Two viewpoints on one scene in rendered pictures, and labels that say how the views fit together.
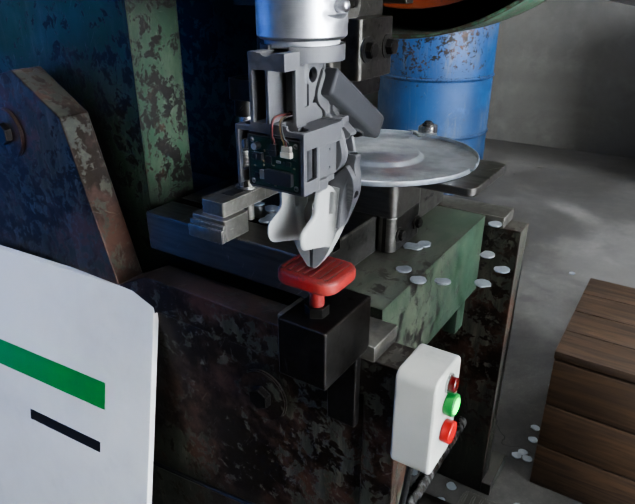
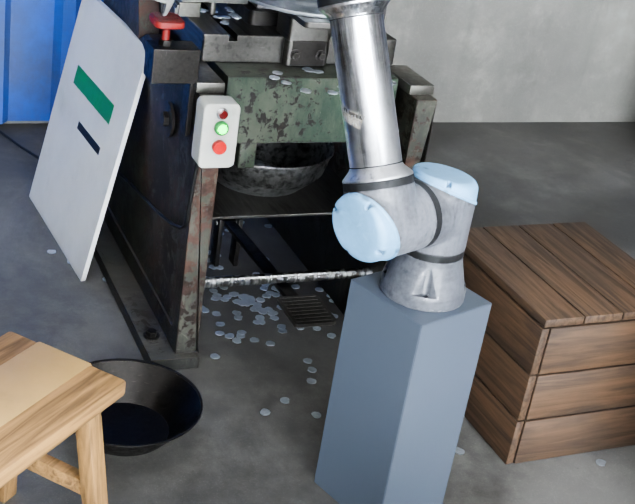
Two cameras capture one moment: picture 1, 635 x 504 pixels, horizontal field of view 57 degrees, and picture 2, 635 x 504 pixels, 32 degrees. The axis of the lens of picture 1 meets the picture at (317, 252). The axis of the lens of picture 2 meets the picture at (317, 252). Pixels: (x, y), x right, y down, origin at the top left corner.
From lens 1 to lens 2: 181 cm
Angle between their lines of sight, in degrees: 27
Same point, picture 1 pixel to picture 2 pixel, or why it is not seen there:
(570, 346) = not seen: hidden behind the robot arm
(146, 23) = not seen: outside the picture
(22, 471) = (61, 168)
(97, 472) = (93, 170)
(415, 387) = (200, 105)
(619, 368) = (475, 252)
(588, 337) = (491, 236)
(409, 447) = (195, 146)
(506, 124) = not seen: outside the picture
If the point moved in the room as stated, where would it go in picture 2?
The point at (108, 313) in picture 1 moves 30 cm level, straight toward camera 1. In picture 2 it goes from (129, 57) to (79, 93)
